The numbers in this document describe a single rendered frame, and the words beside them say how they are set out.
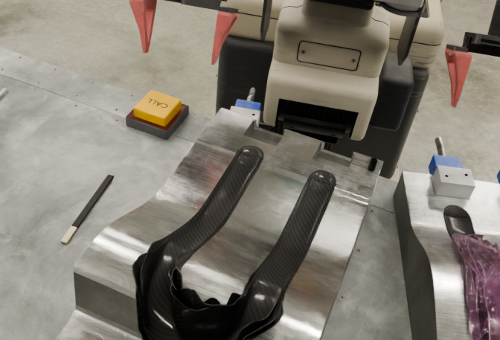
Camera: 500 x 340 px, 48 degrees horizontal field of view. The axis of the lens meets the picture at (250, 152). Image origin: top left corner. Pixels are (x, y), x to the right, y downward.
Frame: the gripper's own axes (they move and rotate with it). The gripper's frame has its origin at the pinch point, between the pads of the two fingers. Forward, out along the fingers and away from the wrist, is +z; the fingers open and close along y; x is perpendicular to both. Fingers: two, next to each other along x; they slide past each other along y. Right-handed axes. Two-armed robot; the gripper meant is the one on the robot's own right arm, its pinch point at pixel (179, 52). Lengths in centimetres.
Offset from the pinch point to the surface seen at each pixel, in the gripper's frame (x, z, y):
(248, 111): 13.6, 9.1, 9.5
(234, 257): -20.2, 19.3, 13.6
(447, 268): -13.9, 18.2, 38.6
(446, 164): 7.4, 10.5, 41.3
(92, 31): 185, 18, -85
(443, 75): 199, 11, 82
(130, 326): -26.1, 26.7, 4.3
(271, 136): 6.2, 10.9, 14.4
